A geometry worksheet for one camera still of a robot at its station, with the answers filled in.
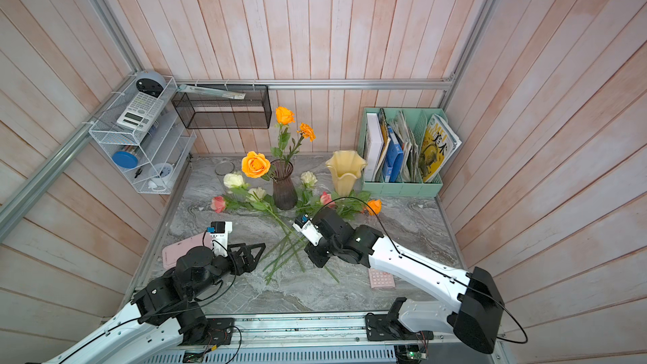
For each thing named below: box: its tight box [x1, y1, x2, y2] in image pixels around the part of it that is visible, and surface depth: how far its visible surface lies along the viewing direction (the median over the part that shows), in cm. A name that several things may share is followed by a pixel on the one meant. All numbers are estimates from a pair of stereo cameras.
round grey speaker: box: [135, 70, 167, 98], surface depth 83 cm
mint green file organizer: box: [358, 107, 449, 198], surface depth 100 cm
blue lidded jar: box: [112, 150, 140, 169], surface depth 79 cm
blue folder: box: [383, 125, 404, 183], surface depth 97 cm
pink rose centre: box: [319, 191, 337, 209], surface depth 101 cm
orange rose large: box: [240, 150, 271, 179], surface depth 70 cm
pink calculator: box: [368, 268, 396, 289], surface depth 83 cm
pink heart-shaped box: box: [161, 232, 214, 270], surface depth 88 cm
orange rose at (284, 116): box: [270, 106, 295, 163], surface depth 86 cm
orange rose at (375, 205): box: [366, 198, 383, 216], surface depth 99 cm
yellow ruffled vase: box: [325, 149, 367, 197], surface depth 94 cm
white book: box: [363, 112, 385, 182], surface depth 95 cm
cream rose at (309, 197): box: [295, 171, 319, 214], surface depth 106 cm
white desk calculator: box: [116, 91, 165, 132], surface depth 79 cm
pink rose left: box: [210, 195, 249, 215], surface depth 100 cm
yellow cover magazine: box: [418, 113, 463, 183], surface depth 100 cm
